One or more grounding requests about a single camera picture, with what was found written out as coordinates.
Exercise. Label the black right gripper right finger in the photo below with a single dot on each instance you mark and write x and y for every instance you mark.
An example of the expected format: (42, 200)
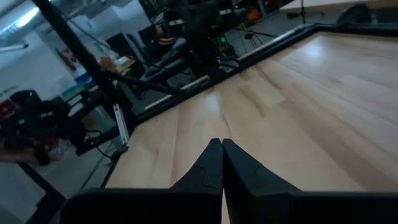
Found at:
(264, 202)

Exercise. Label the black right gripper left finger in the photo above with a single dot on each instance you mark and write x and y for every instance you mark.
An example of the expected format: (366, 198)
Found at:
(186, 202)

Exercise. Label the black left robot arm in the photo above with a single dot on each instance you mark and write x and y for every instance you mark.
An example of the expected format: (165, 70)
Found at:
(200, 34)

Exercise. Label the thin black brace rod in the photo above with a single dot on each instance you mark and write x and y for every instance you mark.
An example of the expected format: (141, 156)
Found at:
(146, 84)

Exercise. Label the colourful items pile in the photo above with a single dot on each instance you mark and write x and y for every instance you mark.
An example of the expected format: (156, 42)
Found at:
(116, 63)

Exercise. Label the black and red equipment cluster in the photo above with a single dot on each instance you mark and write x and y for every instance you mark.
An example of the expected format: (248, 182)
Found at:
(34, 124)

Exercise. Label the orange round object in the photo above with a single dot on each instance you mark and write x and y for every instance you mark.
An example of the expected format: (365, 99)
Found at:
(253, 15)

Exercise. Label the light wooden table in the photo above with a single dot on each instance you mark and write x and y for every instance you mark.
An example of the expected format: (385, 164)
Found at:
(323, 4)

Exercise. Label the black office chair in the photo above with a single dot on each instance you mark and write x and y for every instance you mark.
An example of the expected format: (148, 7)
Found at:
(354, 14)

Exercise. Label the white metal corner bracket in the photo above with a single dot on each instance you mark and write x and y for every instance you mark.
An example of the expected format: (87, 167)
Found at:
(121, 124)

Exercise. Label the black table edge rail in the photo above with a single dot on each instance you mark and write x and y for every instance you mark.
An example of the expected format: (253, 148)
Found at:
(217, 71)
(357, 29)

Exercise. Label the black frame post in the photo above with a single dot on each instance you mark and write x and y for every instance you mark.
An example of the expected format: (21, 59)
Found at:
(84, 62)

